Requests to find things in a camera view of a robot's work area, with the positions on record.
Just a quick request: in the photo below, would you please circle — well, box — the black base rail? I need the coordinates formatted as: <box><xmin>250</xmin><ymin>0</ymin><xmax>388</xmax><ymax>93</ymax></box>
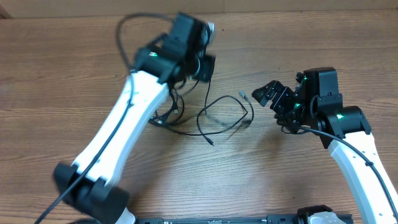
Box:
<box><xmin>136</xmin><ymin>214</ymin><xmax>302</xmax><ymax>224</ymax></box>

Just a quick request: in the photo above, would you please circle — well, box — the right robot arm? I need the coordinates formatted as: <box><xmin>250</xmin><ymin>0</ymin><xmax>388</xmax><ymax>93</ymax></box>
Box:
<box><xmin>252</xmin><ymin>67</ymin><xmax>397</xmax><ymax>223</ymax></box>

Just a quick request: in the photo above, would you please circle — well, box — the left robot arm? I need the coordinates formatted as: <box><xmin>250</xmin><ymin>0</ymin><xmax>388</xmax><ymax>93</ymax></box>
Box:
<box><xmin>53</xmin><ymin>13</ymin><xmax>215</xmax><ymax>223</ymax></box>

